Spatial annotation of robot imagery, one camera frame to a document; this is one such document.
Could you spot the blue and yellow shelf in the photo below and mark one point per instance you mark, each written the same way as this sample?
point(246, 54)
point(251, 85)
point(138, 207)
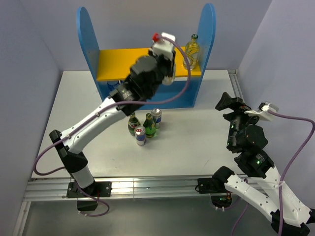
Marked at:
point(112, 65)

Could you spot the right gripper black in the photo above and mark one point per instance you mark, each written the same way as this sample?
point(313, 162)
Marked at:
point(239, 107)

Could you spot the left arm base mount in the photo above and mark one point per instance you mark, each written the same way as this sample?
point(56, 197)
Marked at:
point(89, 198)

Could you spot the aluminium rail frame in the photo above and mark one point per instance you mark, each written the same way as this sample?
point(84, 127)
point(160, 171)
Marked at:
point(153, 186)

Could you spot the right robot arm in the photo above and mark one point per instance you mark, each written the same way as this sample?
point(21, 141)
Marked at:
point(285, 211)

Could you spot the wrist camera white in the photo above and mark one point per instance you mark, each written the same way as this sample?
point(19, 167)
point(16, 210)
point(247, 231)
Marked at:
point(162, 46)
point(263, 111)

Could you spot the silver blue can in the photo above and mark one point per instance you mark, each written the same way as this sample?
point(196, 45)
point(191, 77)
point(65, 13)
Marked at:
point(157, 115)

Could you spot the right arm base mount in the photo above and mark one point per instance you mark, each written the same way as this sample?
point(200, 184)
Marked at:
point(220, 197)

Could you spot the clear Chang bottle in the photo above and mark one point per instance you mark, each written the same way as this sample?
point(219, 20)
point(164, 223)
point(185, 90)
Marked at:
point(168, 80)
point(192, 49)

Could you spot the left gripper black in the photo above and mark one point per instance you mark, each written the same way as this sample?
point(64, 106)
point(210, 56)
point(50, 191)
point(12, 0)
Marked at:
point(169, 63)

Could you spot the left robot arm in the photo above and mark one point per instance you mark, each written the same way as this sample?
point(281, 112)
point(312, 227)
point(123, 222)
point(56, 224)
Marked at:
point(113, 109)

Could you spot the green perrier bottle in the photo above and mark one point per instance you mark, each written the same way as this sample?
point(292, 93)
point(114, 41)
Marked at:
point(149, 125)
point(133, 122)

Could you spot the left water bottle blue label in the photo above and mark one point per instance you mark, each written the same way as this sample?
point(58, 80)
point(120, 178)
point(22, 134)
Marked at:
point(113, 84)

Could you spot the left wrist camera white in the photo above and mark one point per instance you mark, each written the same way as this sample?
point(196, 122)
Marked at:
point(162, 46)

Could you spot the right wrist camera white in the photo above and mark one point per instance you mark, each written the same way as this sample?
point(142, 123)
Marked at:
point(263, 111)

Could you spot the right green Perrier bottle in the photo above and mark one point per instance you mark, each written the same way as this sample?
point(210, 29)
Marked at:
point(149, 125)

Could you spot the left green Perrier bottle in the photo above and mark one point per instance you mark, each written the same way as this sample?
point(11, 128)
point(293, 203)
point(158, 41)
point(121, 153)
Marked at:
point(133, 122)

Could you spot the silver can red tab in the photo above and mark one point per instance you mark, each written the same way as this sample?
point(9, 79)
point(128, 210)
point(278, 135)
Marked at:
point(140, 134)

